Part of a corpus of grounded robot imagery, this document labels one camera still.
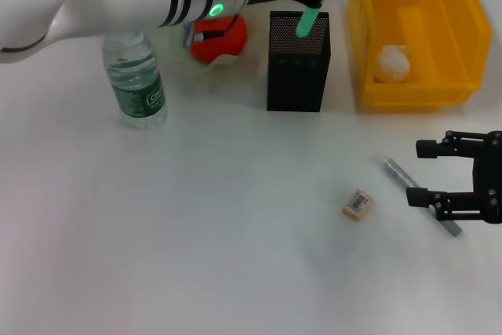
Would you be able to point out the white paper ball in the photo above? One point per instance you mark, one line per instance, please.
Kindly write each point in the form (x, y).
(393, 63)

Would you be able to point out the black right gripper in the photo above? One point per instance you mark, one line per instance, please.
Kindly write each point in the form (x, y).
(490, 178)

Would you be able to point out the red-orange knitted fruit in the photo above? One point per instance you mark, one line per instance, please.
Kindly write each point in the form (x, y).
(223, 42)

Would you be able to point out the beige eraser with barcode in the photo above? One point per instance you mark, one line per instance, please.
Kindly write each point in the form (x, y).
(357, 205)

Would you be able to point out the grey marker pen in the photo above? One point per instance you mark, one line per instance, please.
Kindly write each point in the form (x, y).
(396, 172)

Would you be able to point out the clear water bottle green label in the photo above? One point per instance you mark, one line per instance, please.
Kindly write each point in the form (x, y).
(135, 88)

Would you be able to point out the yellow plastic storage bin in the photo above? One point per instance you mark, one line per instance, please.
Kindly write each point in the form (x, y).
(431, 17)

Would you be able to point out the black mesh pen holder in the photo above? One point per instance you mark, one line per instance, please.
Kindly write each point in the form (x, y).
(296, 76)

